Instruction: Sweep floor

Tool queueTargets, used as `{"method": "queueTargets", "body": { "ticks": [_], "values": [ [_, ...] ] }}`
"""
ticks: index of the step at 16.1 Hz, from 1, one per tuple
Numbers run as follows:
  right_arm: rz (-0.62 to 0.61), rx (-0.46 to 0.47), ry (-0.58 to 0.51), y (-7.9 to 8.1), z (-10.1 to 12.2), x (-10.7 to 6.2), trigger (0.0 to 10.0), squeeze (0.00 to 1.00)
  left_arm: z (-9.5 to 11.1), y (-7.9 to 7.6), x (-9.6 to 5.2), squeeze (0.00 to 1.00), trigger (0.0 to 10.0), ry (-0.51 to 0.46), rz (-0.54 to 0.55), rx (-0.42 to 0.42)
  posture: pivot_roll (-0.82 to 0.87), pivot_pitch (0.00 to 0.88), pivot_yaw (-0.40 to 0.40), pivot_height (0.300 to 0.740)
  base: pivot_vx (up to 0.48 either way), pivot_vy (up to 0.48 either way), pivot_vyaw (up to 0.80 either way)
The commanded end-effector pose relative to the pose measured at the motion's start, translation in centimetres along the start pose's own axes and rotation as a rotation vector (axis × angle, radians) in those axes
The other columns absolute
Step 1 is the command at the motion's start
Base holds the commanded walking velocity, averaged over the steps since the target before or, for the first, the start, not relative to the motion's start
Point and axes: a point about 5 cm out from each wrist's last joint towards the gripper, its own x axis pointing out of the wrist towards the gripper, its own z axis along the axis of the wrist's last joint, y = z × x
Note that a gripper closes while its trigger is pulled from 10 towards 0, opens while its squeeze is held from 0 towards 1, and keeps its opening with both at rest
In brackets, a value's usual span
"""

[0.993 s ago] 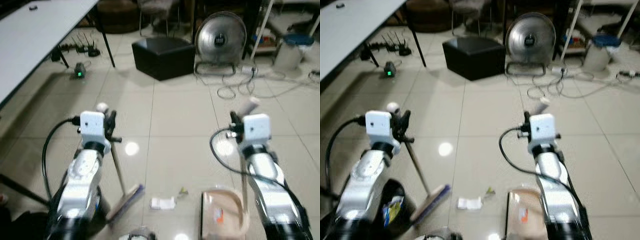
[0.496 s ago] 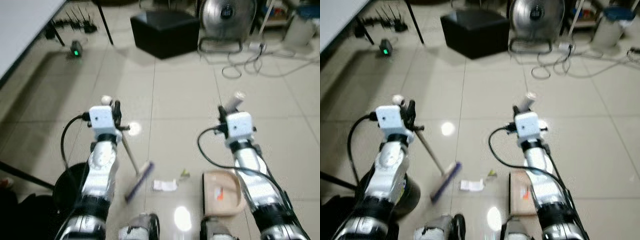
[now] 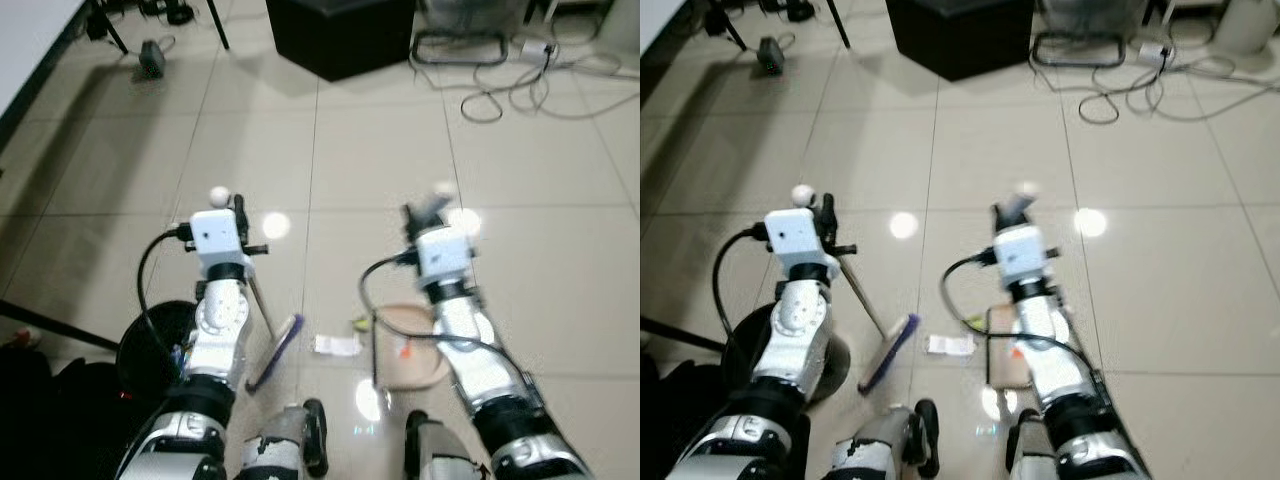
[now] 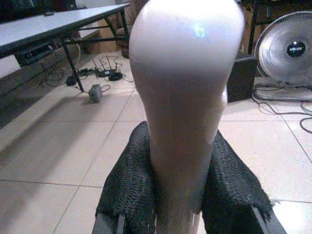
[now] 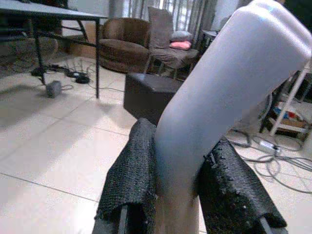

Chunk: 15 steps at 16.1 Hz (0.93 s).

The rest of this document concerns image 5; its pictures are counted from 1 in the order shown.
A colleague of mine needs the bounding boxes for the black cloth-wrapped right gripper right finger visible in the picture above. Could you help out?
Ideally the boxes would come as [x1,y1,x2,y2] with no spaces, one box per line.
[195,136,288,234]

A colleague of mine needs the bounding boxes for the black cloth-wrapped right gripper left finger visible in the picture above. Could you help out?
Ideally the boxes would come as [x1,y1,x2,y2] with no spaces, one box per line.
[92,117,158,234]

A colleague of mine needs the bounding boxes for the white power strip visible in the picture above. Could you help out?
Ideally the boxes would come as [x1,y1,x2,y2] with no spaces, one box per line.
[259,140,281,152]

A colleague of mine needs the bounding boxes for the dark brown ottoman box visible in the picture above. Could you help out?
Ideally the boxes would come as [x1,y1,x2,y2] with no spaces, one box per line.
[123,72,184,126]

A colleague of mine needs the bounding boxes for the white shelf rack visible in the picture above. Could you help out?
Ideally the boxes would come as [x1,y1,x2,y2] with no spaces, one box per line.
[258,58,312,140]

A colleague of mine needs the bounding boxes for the grey power adapter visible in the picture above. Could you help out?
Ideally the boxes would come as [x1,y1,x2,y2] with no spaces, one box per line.
[46,80,62,98]

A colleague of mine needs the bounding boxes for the brown round armchair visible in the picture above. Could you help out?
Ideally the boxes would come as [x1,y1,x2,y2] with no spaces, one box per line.
[98,17,151,73]

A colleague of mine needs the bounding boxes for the grey covered chair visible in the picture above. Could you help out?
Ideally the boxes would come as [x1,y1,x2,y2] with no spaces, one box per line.
[144,6,200,79]

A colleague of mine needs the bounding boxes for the pink cushion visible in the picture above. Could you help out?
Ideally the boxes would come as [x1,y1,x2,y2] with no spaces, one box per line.
[169,40,192,51]

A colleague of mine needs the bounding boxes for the cardboard box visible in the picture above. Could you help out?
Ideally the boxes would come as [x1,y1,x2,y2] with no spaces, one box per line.
[66,22,98,59]

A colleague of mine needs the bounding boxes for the grey cushion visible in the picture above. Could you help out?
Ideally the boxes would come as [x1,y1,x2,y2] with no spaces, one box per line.
[171,30,193,42]

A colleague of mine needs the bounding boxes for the black folding table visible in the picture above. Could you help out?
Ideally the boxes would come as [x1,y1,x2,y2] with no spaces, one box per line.
[0,0,108,99]

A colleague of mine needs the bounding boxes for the grey floor cable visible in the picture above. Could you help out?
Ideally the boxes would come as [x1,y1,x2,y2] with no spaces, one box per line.
[229,129,312,195]

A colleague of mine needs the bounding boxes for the black coiled cable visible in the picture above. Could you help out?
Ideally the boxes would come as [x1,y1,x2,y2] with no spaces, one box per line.
[73,72,91,84]

